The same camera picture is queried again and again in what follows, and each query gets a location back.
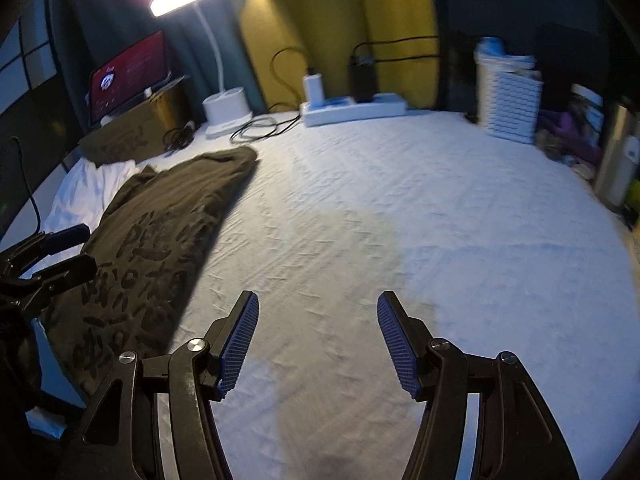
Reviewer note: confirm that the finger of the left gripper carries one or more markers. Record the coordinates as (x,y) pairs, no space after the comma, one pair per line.
(62,276)
(40,245)

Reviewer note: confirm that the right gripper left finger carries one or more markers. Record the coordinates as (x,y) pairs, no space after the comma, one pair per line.
(119,437)

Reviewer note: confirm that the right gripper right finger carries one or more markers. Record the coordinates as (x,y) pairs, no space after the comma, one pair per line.
(517,436)

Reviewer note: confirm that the brown t-shirt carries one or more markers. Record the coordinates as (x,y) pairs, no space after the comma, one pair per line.
(150,248)

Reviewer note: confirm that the white folded cloth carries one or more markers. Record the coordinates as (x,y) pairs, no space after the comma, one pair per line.
(85,193)

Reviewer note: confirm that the brown cardboard box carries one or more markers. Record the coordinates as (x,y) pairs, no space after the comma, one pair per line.
(141,132)

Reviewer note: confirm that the red screen tablet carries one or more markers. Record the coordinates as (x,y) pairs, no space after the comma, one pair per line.
(143,65)

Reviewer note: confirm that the white desk lamp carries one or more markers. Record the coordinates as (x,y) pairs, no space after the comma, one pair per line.
(227,110)

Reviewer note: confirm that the steel thermos bottle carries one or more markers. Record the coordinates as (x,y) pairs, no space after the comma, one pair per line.
(620,159)

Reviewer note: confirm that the white charger adapter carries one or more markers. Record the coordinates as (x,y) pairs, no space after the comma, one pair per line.
(313,86)

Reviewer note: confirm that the white power strip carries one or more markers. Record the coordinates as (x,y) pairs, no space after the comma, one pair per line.
(338,110)

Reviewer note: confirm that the purple plush toy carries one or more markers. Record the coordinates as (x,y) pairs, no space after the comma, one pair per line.
(566,130)

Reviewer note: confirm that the yellow curtain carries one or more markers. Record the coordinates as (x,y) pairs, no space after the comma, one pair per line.
(402,34)

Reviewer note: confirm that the black charger adapter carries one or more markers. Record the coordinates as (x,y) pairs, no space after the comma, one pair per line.
(362,77)

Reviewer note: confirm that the white plastic basket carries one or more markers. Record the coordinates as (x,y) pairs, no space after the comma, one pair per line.
(508,92)

